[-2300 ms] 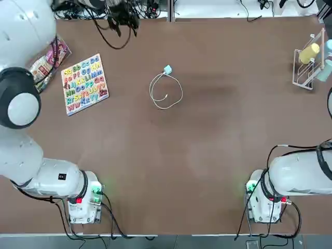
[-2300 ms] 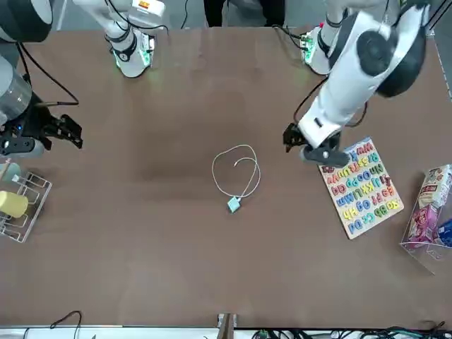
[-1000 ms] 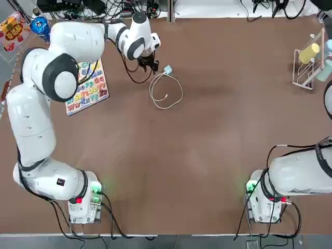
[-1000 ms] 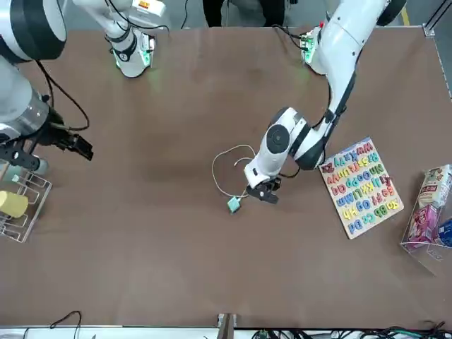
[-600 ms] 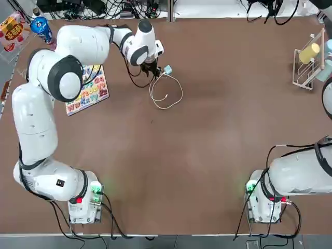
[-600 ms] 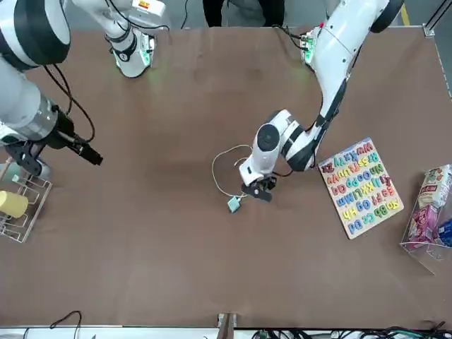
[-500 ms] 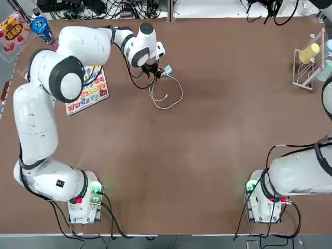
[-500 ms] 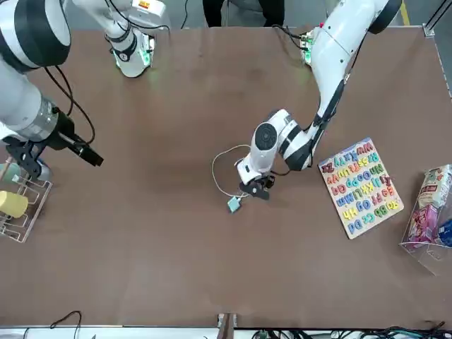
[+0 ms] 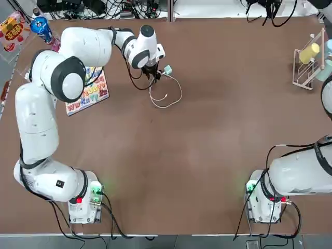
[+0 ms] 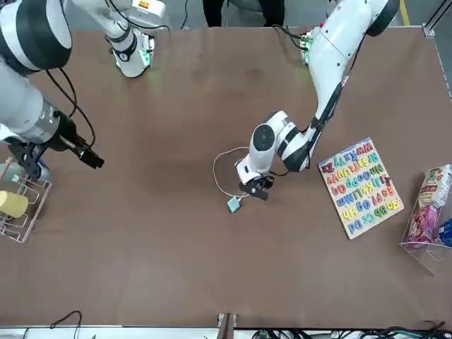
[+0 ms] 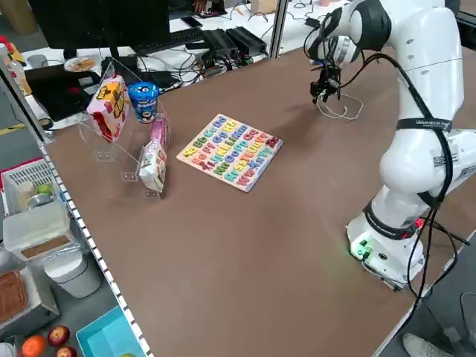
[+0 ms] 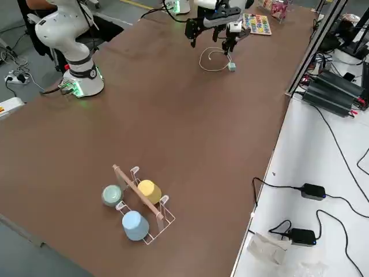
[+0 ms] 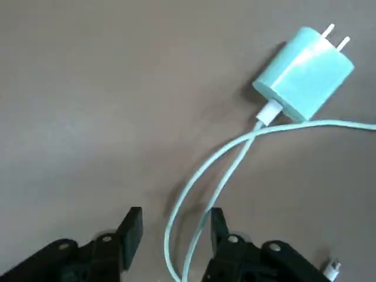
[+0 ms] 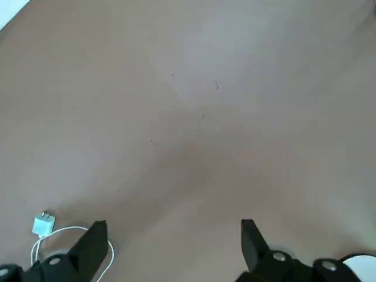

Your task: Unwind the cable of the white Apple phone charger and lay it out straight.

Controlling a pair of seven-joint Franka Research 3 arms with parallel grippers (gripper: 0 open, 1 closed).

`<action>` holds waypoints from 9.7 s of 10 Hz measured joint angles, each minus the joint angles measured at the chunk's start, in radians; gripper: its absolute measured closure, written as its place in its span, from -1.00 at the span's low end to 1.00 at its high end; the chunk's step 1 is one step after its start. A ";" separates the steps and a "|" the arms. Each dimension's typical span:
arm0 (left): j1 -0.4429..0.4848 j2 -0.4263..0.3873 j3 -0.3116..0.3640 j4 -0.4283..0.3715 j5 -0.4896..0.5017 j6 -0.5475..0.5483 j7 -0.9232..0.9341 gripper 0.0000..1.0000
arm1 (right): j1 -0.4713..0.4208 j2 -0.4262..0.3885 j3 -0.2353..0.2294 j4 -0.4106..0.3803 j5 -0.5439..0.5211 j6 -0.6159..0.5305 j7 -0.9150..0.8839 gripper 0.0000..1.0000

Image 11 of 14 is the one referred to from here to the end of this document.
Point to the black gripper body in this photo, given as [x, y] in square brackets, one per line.
[330, 74]

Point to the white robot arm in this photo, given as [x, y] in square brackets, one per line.
[427, 74]

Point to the black phone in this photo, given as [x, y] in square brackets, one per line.
[192, 22]

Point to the red apple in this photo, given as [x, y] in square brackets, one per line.
[58, 335]
[66, 352]

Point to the black power adapter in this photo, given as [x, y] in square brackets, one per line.
[312, 21]

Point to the black power brick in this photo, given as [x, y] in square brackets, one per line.
[219, 41]
[245, 39]

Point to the wooden alphabet puzzle board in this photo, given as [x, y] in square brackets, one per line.
[230, 148]

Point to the black keyboard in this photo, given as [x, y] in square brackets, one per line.
[167, 39]

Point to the pink snack packet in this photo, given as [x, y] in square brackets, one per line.
[160, 130]

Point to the blue snack cup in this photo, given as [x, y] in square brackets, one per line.
[144, 102]

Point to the white snack packet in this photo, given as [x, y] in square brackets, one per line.
[152, 167]

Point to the pink yellow snack box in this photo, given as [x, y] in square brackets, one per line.
[109, 108]

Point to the clear acrylic shelf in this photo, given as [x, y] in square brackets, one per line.
[105, 156]

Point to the black monitor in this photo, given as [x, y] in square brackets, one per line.
[93, 22]

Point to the plate of snacks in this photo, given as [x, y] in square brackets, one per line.
[79, 64]

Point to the black flat case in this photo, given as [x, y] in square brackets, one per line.
[56, 89]

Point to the tape roll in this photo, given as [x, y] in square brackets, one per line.
[45, 123]

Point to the grey mug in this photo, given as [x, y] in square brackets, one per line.
[36, 60]

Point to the green fruit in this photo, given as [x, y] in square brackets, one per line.
[44, 189]

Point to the clear plastic bottle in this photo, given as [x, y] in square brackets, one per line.
[18, 74]

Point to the grey bowl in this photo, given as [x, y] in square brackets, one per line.
[39, 201]

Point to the white plastic basket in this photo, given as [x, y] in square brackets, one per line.
[26, 173]

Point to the white bin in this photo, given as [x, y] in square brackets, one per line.
[72, 277]

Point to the beige paper cup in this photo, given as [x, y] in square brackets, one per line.
[26, 193]

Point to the red yellow packet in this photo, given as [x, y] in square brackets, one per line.
[9, 48]

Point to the clear lidded container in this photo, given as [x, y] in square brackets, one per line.
[35, 223]

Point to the teal box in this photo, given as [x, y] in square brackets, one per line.
[108, 334]

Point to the grey metal box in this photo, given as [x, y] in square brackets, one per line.
[41, 305]

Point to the orange fruit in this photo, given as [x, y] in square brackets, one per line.
[33, 346]

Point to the aluminium post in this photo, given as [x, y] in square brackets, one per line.
[279, 29]

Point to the white table edge rail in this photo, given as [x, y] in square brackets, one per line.
[94, 247]

